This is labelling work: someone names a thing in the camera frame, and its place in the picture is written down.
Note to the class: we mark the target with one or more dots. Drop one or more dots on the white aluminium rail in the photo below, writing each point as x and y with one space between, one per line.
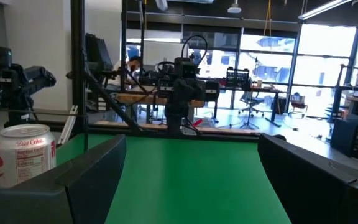
68 124

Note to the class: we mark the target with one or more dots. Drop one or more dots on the white pendant lamp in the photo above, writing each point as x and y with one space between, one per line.
234 8

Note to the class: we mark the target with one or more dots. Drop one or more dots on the wooden top desk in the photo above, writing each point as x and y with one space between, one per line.
135 99

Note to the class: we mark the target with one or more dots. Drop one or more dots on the black plastic crate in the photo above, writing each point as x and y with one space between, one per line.
237 77

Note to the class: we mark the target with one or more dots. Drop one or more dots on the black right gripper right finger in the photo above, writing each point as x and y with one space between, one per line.
315 193

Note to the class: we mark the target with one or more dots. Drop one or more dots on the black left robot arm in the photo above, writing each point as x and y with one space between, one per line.
177 118

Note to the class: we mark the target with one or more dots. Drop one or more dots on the black background robot arm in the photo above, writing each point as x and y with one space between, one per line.
11 81

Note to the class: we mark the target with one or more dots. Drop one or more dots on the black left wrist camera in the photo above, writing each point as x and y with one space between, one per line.
186 67

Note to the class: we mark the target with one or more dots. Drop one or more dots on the black computer tower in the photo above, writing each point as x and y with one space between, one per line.
350 137

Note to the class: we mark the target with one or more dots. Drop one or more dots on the silver Diet Coke can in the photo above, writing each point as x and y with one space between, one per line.
23 161

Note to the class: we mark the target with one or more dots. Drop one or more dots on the black computer monitor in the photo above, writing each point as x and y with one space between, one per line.
96 54

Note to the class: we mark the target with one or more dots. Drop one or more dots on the grey office chair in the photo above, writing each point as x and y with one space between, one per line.
251 101

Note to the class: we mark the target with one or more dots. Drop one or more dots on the long black desk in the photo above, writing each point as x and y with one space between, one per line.
266 90

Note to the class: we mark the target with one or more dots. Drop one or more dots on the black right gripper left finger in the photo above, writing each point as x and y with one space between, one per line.
57 202

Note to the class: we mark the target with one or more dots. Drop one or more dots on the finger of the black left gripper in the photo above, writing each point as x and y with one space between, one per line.
193 90
180 90

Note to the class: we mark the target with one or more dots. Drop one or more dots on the person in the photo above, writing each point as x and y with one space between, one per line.
126 74

